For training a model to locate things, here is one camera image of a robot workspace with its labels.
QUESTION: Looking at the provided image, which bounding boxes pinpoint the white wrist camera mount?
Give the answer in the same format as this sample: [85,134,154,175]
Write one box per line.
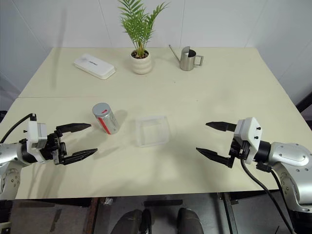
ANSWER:
[234,117,263,165]
[25,120,48,162]

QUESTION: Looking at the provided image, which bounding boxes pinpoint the white rectangular box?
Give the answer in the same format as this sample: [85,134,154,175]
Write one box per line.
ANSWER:
[74,53,117,80]

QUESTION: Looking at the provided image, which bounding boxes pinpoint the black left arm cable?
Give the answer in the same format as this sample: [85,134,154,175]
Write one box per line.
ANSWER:
[0,113,37,143]

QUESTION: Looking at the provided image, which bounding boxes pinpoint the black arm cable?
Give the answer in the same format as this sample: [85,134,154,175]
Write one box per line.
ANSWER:
[240,158,297,234]
[0,113,37,143]

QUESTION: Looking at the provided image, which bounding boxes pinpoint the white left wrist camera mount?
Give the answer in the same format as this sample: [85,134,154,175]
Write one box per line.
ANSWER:
[25,120,48,162]

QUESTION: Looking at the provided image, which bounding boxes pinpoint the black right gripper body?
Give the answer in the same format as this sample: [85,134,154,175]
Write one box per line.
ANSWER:
[228,137,250,159]

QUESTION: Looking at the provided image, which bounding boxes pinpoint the cream ribbed plant pot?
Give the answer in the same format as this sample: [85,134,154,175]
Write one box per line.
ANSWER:
[129,50,154,75]

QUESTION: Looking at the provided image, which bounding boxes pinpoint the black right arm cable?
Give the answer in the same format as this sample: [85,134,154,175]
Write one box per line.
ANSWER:
[240,158,297,234]

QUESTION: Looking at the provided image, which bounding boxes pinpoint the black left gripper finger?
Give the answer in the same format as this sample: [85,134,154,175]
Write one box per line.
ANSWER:
[58,148,98,166]
[56,123,92,135]

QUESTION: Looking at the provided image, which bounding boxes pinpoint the green potted palm plant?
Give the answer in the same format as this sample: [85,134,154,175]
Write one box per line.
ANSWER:
[117,0,171,59]

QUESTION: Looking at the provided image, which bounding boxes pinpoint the dark rounded right foot shape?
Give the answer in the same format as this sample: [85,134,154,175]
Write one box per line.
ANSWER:
[177,207,205,234]

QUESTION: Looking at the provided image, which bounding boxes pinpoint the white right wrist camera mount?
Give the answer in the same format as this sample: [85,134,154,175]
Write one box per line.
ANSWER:
[234,117,263,165]

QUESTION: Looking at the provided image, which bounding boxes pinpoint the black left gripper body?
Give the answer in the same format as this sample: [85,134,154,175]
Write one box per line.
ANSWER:
[39,130,67,166]

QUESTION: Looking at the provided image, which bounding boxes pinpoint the steel watering can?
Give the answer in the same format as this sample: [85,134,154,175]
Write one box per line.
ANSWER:
[169,44,204,72]

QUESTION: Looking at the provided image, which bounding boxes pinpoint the dark rounded foot shape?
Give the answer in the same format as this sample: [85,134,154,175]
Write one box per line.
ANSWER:
[110,209,152,234]
[177,207,205,234]

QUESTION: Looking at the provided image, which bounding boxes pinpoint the clear plastic container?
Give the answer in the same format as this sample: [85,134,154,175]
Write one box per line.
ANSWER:
[135,115,171,148]

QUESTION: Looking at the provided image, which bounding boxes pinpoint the silver red can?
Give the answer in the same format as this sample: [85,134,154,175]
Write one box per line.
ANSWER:
[92,102,120,135]

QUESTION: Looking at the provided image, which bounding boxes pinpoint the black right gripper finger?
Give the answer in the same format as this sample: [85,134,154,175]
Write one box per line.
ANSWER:
[195,147,235,169]
[205,121,237,134]

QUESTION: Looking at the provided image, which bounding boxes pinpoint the dark rounded left foot shape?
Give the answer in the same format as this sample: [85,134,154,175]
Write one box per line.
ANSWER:
[110,209,152,234]

